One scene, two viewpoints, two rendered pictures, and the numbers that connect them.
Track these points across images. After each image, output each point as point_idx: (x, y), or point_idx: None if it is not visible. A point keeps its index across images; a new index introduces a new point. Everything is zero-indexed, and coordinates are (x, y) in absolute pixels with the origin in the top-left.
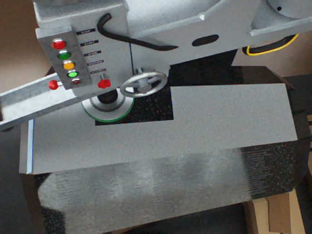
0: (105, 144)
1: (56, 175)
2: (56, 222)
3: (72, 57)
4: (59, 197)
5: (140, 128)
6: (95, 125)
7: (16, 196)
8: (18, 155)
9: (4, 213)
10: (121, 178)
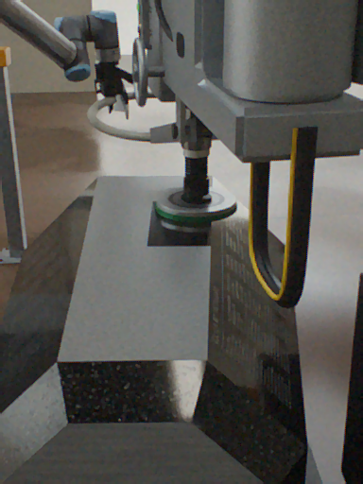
0: (123, 205)
1: (92, 188)
2: (44, 233)
3: None
4: (69, 211)
5: (138, 224)
6: (152, 201)
7: None
8: None
9: None
10: (73, 230)
